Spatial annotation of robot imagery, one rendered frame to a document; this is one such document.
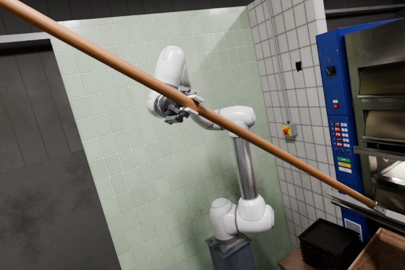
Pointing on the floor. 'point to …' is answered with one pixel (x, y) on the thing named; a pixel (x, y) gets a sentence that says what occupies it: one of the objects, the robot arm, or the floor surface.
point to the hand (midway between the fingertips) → (191, 105)
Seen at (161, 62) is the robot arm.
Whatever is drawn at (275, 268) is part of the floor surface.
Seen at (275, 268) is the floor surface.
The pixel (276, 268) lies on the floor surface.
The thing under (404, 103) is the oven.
